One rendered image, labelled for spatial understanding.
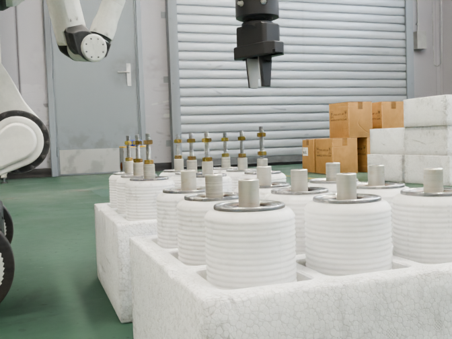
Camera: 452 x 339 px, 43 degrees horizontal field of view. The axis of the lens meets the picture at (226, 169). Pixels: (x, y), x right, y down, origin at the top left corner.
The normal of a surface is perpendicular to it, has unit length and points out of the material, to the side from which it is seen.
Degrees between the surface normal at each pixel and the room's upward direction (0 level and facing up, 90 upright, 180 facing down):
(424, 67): 90
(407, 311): 90
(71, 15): 98
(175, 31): 90
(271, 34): 90
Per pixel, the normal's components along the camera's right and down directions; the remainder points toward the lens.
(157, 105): 0.35, 0.04
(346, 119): -0.93, 0.05
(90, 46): 0.59, 0.16
